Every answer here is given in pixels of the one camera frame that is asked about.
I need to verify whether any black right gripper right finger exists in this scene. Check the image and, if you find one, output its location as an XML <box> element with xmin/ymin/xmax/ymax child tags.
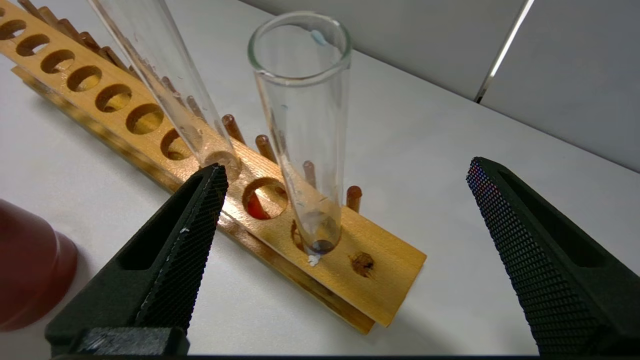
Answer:
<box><xmin>466</xmin><ymin>156</ymin><xmax>640</xmax><ymax>357</ymax></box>

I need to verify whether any test tube with red pigment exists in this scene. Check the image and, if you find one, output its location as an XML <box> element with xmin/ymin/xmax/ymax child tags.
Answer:
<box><xmin>89</xmin><ymin>0</ymin><xmax>242</xmax><ymax>182</ymax></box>

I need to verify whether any wooden test tube rack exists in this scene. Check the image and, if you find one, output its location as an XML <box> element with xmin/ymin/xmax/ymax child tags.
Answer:
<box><xmin>0</xmin><ymin>0</ymin><xmax>427</xmax><ymax>335</ymax></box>

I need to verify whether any red cup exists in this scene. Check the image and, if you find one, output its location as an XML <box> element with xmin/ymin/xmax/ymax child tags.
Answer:
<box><xmin>0</xmin><ymin>199</ymin><xmax>79</xmax><ymax>332</ymax></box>

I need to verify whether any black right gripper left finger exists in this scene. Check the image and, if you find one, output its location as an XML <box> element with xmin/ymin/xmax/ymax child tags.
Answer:
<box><xmin>44</xmin><ymin>162</ymin><xmax>229</xmax><ymax>347</ymax></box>

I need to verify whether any test tube with blue pigment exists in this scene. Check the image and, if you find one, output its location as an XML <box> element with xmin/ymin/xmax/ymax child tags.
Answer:
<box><xmin>248</xmin><ymin>11</ymin><xmax>353</xmax><ymax>257</ymax></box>

